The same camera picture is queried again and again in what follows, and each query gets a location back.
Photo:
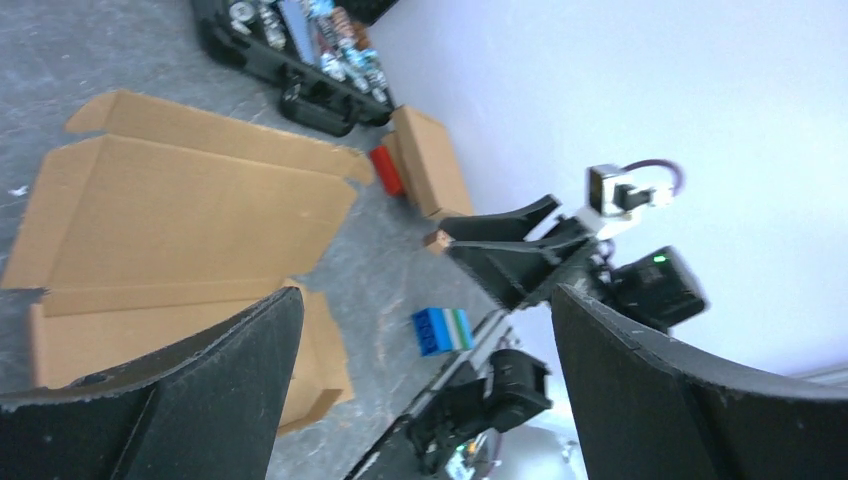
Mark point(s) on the wooden letter block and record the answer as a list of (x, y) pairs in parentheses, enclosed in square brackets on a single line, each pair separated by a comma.
[(437, 242)]

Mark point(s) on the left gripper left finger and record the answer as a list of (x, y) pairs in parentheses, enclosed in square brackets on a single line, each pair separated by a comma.
[(206, 407)]

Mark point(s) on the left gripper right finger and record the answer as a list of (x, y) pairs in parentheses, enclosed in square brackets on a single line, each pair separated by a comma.
[(648, 406)]

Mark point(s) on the black poker chip case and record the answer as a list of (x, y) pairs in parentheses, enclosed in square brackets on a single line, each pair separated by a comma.
[(317, 53)]

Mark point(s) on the folded cardboard box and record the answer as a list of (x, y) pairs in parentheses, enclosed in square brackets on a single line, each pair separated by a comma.
[(421, 150)]

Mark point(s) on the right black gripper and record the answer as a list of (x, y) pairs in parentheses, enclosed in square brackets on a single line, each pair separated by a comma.
[(658, 290)]

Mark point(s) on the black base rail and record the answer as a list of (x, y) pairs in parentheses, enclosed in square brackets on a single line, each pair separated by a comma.
[(448, 414)]

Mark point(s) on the red object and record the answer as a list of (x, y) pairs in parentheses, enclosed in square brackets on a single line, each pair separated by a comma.
[(386, 171)]

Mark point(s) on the blue block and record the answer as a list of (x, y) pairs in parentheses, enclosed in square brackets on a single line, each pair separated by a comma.
[(442, 330)]

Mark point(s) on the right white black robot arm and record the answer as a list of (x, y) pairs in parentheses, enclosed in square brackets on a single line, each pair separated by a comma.
[(518, 385)]

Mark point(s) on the cardboard box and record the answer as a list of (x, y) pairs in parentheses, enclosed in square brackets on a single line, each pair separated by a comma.
[(421, 150), (164, 220)]

